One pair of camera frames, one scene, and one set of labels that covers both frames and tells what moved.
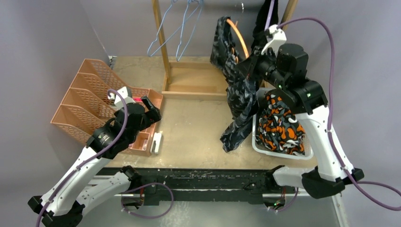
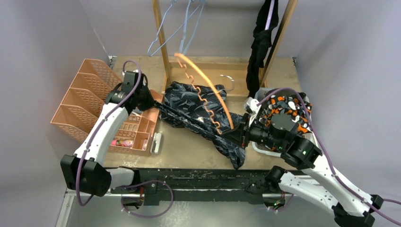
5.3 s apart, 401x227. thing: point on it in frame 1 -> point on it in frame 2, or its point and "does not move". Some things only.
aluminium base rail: x=204 y=186 does not move
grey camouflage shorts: x=239 y=83 -> x=201 y=109
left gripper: x=151 y=116 -> x=150 y=100
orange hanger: x=244 y=44 -> x=182 y=57
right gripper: x=250 y=66 -> x=241 y=134
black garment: x=259 y=35 does not move
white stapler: x=155 y=144 does not move
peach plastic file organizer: x=90 y=104 does not move
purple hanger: x=269 y=15 does not move
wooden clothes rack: x=201 y=80 does not move
